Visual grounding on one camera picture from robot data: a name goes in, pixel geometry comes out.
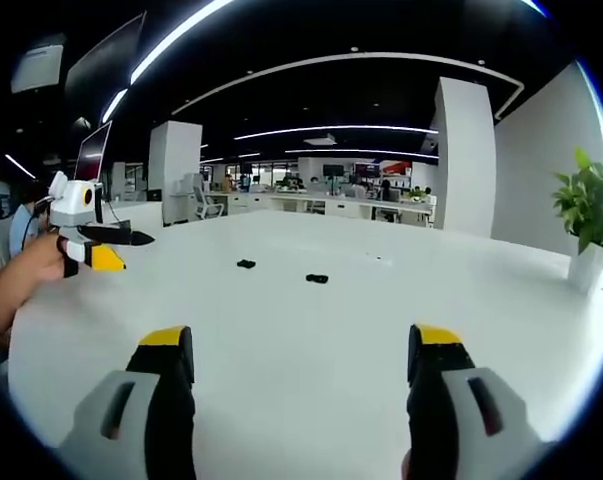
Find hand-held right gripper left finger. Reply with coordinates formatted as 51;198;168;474
55;324;198;480

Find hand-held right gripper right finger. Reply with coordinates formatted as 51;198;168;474
405;323;557;480

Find person's left hand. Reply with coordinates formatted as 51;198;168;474
8;232;82;299

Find computer monitor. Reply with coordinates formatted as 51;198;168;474
73;119;113;182

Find white office chair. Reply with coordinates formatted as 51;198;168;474
191;183;227;221

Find white plant pot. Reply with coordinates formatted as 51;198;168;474
566;234;603;294

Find white office desk row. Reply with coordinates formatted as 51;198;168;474
208;192;437;229

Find green potted plant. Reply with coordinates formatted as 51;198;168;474
552;147;603;271

